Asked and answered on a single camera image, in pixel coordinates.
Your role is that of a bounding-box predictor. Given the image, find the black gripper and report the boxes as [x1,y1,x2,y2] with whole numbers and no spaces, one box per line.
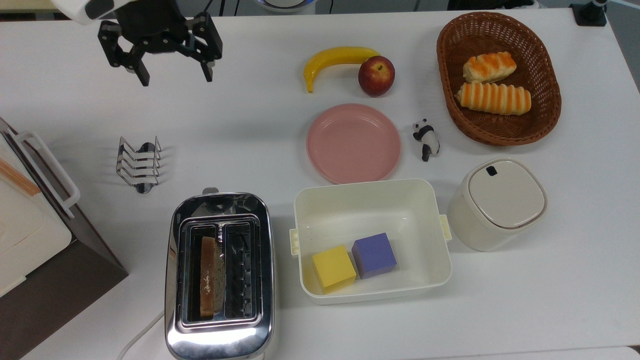
[97,0,224,87]

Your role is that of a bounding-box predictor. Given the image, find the pink round plate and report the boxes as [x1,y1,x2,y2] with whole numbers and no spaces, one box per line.
[306,103,402,185]

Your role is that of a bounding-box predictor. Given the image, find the brown crusted bread slice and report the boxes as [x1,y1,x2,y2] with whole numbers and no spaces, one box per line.
[200,236,226,318]

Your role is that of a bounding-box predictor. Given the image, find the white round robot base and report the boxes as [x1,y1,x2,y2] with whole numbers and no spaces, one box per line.
[256,0,318,14]

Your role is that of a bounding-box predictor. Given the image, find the chrome and cream toaster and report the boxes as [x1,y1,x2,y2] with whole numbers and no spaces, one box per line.
[164,187,276,360]

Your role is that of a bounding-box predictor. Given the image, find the short orange striped bread roll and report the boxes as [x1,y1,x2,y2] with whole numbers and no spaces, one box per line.
[462,51,518,84]

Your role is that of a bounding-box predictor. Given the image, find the long orange striped bread roll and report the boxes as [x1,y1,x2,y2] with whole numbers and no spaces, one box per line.
[454,82,532,117]

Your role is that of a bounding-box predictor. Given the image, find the yellow banana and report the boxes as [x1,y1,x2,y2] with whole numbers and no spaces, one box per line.
[303,46,382,94]

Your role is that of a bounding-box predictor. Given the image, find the red apple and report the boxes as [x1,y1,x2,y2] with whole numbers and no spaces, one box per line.
[358,55,396,98]

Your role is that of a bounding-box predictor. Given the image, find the cream plastic storage box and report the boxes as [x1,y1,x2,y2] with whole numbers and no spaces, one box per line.
[0,132,73,298]

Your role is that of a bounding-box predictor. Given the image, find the cream rectangular plastic bin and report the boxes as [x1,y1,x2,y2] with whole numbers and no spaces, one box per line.
[289,178,453,306]

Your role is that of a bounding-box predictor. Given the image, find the white appliance on brown box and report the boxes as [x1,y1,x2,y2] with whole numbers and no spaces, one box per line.
[0,116,129,360]

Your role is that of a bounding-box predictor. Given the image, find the yellow foam cube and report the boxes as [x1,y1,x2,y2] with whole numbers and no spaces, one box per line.
[312,244,357,295]

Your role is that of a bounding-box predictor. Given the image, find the small panda figurine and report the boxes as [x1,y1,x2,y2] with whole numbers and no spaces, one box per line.
[412,118,441,163]

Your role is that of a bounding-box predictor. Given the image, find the purple foam cube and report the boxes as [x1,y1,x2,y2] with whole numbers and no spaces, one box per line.
[351,232,398,280]

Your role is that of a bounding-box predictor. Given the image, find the brown wicker basket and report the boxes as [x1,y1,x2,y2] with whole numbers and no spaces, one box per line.
[436,11,562,147]

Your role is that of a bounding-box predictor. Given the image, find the cream lidded trash can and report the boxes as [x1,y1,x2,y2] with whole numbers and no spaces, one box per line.
[446,158,549,252]

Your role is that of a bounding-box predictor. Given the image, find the metal wire toast rack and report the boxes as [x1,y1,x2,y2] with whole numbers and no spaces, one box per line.
[116,136,163,195]

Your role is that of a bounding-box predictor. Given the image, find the white toaster power cable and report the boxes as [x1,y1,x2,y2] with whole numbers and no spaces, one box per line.
[117,310,166,360]

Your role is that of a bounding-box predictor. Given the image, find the black table clamp mount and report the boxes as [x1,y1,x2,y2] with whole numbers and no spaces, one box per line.
[570,0,608,27]

